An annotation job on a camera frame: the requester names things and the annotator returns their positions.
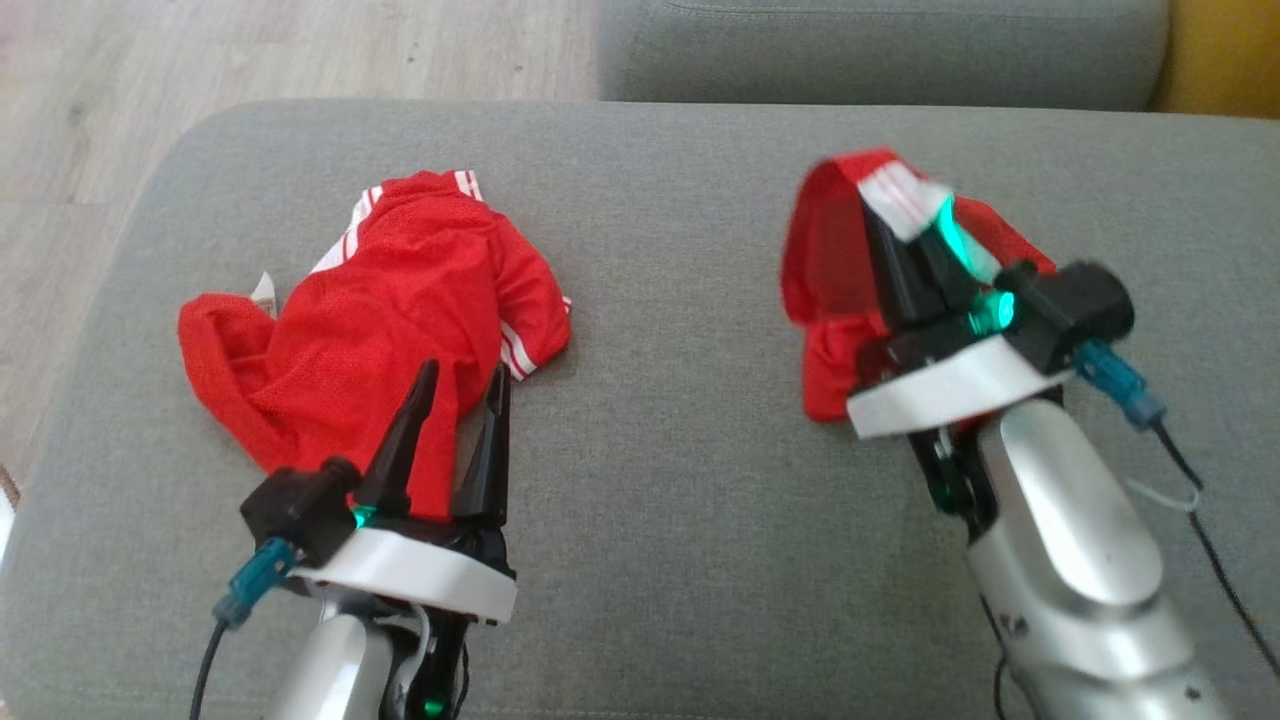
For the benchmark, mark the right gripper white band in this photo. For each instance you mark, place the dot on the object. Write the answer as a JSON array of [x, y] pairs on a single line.
[[950, 385]]

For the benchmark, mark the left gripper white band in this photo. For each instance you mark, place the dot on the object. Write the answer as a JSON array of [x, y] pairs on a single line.
[[420, 565]]

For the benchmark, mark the red shorts white stripes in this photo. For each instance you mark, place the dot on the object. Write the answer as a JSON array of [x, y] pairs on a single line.
[[830, 270]]

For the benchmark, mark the red jersey white sleeves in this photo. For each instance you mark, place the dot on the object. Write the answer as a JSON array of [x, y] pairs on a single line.
[[370, 330]]

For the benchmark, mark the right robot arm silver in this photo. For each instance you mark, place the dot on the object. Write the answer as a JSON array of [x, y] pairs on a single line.
[[1070, 560]]

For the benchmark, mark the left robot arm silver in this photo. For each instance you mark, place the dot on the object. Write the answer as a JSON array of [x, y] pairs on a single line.
[[330, 660]]

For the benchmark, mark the long grey sofa seat cushion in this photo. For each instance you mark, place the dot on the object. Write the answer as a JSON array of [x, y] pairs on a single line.
[[880, 50]]

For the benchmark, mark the large grey ottoman cushion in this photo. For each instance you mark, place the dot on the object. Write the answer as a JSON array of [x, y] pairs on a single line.
[[690, 500]]

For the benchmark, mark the large yellow sofa backrest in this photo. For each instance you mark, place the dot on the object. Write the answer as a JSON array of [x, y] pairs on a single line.
[[1225, 50]]

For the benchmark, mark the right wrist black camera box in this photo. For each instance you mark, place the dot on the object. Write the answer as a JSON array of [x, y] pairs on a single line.
[[1075, 305]]

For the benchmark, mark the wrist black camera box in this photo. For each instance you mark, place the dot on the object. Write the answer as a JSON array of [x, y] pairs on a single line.
[[1075, 305], [295, 505]]

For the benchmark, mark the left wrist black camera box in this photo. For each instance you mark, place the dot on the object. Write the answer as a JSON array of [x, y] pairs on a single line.
[[295, 505]]

